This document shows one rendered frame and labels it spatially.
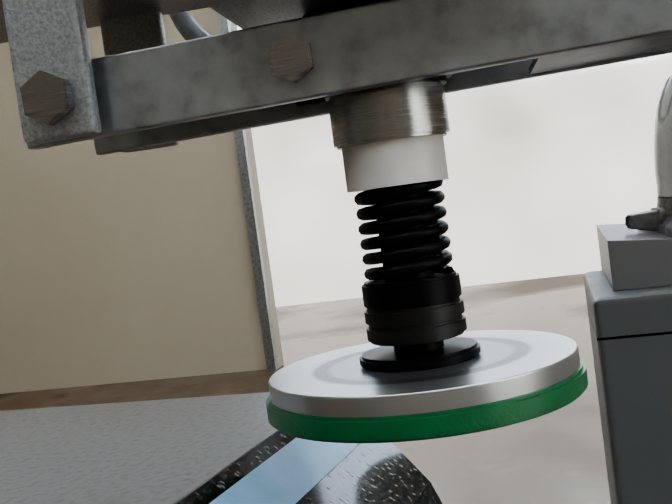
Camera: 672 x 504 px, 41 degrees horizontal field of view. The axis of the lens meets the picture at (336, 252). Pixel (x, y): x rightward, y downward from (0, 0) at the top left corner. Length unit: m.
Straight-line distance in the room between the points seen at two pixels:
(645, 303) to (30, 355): 5.53
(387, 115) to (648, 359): 0.90
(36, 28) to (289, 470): 0.36
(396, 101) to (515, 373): 0.19
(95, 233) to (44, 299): 0.60
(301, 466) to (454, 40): 0.34
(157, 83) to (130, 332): 5.62
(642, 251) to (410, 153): 0.91
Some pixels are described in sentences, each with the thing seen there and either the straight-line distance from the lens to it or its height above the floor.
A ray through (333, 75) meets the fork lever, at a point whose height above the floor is 1.07.
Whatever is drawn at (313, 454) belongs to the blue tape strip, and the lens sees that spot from 0.74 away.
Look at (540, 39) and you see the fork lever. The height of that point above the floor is 1.07.
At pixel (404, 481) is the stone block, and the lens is 0.80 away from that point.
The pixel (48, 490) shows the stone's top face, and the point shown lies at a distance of 0.69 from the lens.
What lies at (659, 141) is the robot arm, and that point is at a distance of 1.57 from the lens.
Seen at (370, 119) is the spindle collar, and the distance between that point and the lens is 0.59.
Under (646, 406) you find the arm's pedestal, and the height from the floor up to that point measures 0.63.
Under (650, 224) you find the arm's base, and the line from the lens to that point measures 1.57.
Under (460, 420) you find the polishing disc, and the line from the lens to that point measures 0.54.
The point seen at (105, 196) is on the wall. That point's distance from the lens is 6.18.
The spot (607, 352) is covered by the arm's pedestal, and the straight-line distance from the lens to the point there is 1.42.
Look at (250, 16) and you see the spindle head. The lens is 0.62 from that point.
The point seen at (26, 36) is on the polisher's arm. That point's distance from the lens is 0.61.
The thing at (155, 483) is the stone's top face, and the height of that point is 0.82.
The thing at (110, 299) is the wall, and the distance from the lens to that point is 6.22.
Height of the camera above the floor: 0.99
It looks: 3 degrees down
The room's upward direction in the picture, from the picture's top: 8 degrees counter-clockwise
